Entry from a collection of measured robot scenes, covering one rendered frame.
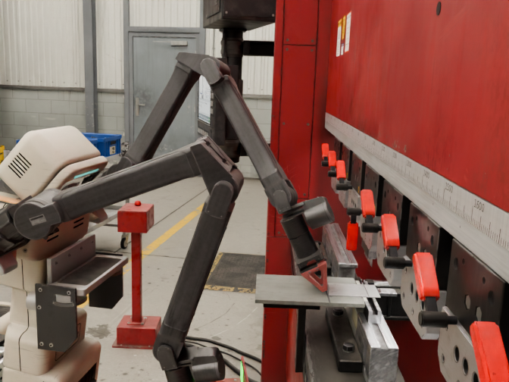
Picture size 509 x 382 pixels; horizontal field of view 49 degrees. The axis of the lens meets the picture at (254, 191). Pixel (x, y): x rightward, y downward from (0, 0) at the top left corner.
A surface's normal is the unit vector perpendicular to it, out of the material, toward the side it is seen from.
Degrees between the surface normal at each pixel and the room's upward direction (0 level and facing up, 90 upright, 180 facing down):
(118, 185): 93
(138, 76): 90
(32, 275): 90
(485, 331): 39
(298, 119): 90
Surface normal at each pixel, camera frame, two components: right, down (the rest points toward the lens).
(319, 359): 0.04, -0.98
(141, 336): -0.03, 0.19
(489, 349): 0.01, -0.64
